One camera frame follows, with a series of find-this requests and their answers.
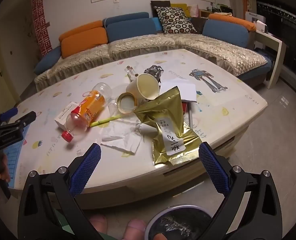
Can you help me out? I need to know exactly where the small white box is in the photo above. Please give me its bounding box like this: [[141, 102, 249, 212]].
[[54, 102, 80, 130]]

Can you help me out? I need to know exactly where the circle-patterned pillow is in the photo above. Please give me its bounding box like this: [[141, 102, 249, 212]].
[[154, 6, 197, 34]]

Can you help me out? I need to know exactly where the white paper sheet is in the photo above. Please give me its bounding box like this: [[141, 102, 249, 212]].
[[159, 79, 197, 103]]

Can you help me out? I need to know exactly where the sofa with quilted beige cover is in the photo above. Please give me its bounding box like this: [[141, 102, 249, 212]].
[[34, 11, 273, 93]]

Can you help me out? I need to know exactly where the blue sofa headrest cushion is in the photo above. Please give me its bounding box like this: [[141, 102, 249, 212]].
[[102, 12, 150, 27]]

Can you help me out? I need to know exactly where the black pillow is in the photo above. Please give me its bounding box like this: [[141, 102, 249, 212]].
[[189, 17, 209, 34]]

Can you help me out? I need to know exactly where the plastic bottle with orange label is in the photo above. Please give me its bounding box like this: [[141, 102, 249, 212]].
[[61, 82, 113, 143]]

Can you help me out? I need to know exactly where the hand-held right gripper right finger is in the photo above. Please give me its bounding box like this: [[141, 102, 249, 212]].
[[198, 141, 283, 240]]

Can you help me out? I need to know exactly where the person's right foot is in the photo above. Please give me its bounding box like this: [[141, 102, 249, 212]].
[[124, 219, 166, 240]]

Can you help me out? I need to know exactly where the dark brown pillow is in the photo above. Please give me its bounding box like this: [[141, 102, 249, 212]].
[[150, 0, 171, 15]]

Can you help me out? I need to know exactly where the orange sofa headrest cushion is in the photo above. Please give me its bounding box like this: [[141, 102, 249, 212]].
[[59, 20, 103, 43], [208, 14, 256, 32]]

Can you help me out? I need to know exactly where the small clear glass bottle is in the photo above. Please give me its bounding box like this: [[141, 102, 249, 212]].
[[124, 65, 138, 81]]

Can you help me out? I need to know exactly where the gold jar lid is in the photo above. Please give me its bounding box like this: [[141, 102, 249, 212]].
[[115, 92, 138, 113]]

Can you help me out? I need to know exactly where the gold foil packet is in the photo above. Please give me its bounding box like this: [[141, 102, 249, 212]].
[[133, 86, 203, 167]]

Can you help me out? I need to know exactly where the blue sofa back cushion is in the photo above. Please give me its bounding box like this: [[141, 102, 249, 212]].
[[106, 18, 157, 42], [202, 19, 250, 45]]

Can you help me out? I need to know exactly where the white tissue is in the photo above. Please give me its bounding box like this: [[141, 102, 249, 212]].
[[100, 119, 143, 155]]

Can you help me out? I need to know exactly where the pink pillow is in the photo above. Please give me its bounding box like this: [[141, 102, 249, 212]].
[[187, 4, 201, 18]]

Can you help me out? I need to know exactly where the person's foot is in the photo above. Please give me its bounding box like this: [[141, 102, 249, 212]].
[[89, 214, 108, 233], [124, 219, 166, 240]]

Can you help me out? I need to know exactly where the red paper-cut wall hanging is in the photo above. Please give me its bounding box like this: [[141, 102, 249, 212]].
[[31, 0, 53, 57]]

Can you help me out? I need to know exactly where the round grey trash bin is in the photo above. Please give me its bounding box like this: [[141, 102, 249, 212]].
[[145, 204, 221, 240]]

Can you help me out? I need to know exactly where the white paper cup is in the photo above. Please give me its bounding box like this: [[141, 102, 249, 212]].
[[126, 73, 161, 101]]

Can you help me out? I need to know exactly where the green pen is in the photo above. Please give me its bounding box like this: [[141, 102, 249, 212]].
[[89, 115, 123, 127]]

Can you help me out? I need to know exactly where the silver foil wrapper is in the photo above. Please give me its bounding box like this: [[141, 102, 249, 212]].
[[144, 65, 165, 83]]

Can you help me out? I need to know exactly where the blue grid mat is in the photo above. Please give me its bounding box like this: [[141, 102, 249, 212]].
[[3, 140, 26, 188]]

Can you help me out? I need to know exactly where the white side table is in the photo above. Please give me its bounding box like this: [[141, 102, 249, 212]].
[[253, 30, 288, 90]]

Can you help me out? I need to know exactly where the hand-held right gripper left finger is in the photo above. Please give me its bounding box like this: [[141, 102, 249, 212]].
[[17, 143, 106, 240]]

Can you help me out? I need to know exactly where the person's left foot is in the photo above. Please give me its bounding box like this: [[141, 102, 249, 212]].
[[89, 214, 108, 233]]

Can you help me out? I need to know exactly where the blue sofa bolster cushion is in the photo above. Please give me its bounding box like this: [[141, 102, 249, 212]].
[[34, 47, 63, 75]]

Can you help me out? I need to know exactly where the orange sofa back cushion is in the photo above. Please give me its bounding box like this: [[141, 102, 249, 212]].
[[61, 27, 109, 59]]

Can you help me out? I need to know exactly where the light blue cushion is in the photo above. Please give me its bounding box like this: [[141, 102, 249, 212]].
[[152, 17, 164, 31]]

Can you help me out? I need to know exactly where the yellow pillow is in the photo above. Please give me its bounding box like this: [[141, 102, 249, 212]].
[[170, 3, 189, 13]]

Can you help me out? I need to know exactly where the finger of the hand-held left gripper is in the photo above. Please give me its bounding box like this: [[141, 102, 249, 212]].
[[0, 107, 18, 128], [0, 112, 37, 135]]

